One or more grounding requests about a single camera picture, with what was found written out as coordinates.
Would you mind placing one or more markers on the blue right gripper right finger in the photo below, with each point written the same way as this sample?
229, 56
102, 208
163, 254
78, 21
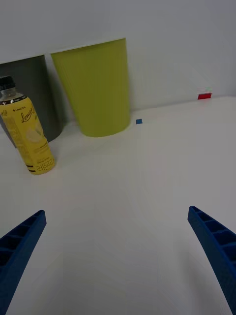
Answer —
218, 251

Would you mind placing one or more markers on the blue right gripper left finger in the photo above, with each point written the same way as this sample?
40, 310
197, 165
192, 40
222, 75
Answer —
17, 253

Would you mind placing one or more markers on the yellow label plastic bottle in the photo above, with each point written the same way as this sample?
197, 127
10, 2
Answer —
29, 133

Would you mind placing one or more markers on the grey plastic waste bin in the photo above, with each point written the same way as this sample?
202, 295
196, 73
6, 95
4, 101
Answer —
37, 81

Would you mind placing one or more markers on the yellow-green plastic waste bin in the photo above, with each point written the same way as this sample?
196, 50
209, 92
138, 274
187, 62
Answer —
98, 93

